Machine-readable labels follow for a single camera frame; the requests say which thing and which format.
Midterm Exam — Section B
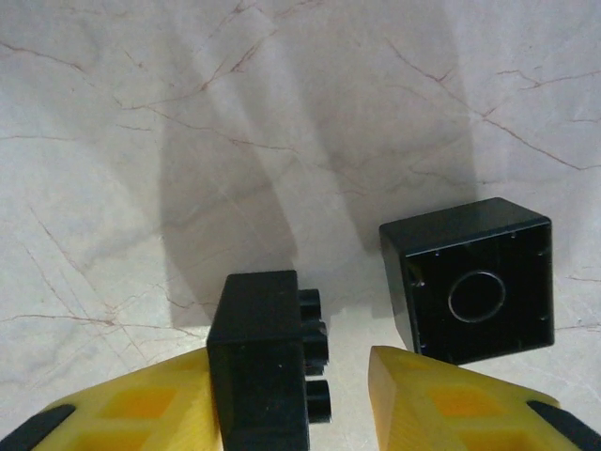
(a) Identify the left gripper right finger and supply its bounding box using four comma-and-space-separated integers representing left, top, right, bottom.
368, 345, 601, 451

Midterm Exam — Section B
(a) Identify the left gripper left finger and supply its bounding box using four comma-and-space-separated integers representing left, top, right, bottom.
13, 345, 222, 451

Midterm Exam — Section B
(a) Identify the black square lego brick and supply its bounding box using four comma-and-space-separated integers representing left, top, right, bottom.
206, 269, 333, 451
378, 196, 556, 368

